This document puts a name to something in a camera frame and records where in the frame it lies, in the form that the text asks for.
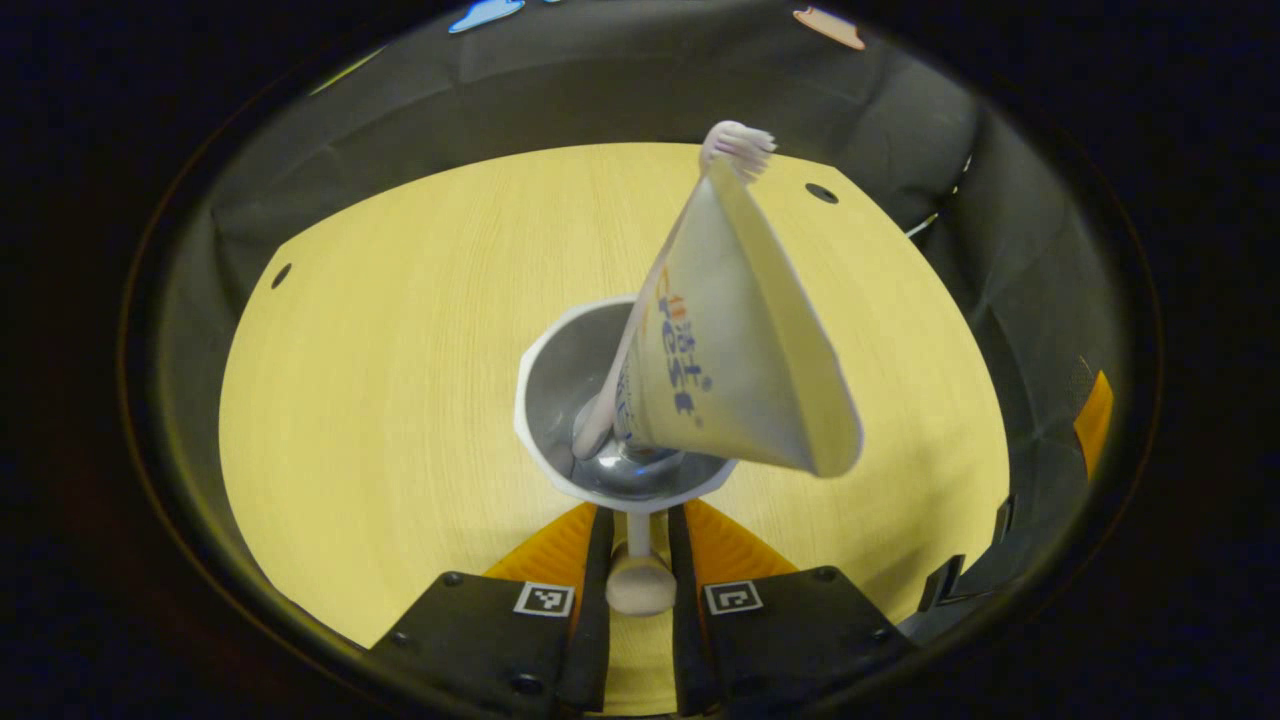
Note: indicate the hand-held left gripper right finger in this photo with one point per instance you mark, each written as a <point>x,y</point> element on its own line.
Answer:
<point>683,560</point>

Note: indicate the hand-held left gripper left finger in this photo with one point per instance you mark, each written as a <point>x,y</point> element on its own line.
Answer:
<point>597,560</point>

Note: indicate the light wooden desktop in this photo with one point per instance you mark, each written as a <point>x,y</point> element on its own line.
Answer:
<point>380,400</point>

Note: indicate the white toothbrush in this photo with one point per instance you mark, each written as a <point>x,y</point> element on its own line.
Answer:
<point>740,145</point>

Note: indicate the white toothpaste tube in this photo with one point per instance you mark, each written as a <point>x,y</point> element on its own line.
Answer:
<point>740,330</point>

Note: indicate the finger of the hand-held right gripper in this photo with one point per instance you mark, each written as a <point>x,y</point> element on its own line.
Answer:
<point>1094,425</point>

